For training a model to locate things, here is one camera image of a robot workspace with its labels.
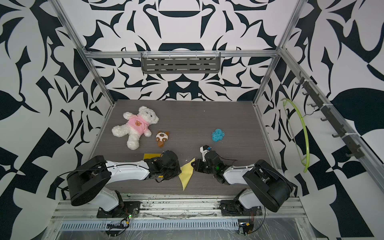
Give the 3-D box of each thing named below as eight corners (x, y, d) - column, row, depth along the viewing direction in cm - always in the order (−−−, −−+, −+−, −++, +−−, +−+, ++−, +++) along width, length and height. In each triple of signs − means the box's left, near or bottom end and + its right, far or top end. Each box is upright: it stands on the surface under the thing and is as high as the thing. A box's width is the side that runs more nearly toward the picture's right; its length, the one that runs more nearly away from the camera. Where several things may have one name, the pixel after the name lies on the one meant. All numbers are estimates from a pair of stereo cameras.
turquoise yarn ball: (209, 137, 102) (209, 135, 100) (217, 129, 106) (217, 127, 104) (218, 144, 99) (218, 141, 97) (225, 135, 103) (226, 133, 101)
